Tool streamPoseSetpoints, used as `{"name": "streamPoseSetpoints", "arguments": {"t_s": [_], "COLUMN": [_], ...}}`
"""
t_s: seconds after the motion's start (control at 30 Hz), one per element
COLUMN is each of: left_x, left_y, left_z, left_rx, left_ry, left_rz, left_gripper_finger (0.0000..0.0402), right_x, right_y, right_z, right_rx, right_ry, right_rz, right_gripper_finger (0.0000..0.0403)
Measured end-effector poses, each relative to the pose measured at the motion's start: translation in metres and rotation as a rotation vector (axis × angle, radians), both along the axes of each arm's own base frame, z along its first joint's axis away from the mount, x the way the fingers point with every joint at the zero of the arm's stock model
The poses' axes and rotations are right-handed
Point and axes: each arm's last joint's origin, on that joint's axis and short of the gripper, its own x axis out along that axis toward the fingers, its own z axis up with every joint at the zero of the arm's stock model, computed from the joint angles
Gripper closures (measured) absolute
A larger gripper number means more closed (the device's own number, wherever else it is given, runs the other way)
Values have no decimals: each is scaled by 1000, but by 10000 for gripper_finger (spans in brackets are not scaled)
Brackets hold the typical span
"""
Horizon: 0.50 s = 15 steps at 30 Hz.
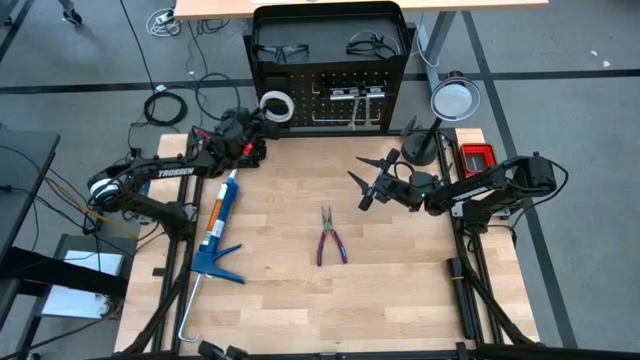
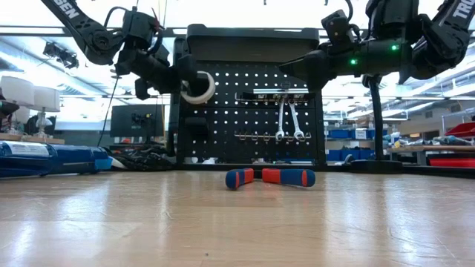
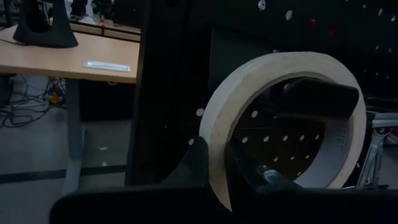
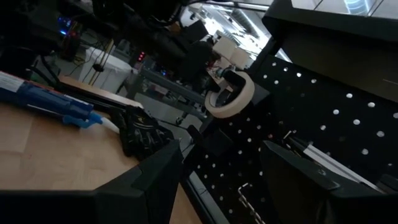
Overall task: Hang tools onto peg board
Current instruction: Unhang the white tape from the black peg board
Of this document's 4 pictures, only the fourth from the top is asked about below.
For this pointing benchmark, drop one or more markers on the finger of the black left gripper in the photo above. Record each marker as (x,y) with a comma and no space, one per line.
(236,81)

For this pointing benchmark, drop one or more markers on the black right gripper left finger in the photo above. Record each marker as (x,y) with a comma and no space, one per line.
(93,208)

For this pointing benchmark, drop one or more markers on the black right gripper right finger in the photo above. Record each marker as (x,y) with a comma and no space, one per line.
(311,202)

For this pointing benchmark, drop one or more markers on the white masking tape roll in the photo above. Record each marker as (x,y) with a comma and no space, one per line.
(239,104)

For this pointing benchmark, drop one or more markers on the white shade table lamp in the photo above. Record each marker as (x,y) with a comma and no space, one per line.
(224,48)

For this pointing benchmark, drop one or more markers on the white waste bin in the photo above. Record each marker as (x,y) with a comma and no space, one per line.
(115,74)

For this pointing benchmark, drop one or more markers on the black work gloves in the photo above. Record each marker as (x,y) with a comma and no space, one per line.
(140,133)

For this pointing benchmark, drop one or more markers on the black pegboard stand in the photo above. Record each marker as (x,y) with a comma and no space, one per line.
(326,102)

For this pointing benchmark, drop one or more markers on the blue caulk tube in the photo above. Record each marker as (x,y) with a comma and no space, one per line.
(46,99)

